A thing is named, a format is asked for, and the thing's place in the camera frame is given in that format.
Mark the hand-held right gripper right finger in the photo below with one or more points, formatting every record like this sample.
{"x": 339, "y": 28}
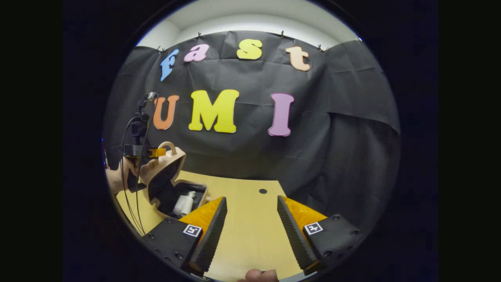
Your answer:
{"x": 294, "y": 235}

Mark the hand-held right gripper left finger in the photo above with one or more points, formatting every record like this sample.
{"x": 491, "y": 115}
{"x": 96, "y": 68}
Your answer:
{"x": 209, "y": 235}

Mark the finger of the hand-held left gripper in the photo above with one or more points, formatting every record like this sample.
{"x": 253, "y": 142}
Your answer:
{"x": 157, "y": 152}

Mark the white pump bottle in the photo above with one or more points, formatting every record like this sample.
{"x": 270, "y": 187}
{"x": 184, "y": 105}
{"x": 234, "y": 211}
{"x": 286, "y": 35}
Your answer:
{"x": 184, "y": 203}

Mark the black backdrop cloth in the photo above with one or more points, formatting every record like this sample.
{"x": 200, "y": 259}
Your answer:
{"x": 254, "y": 152}

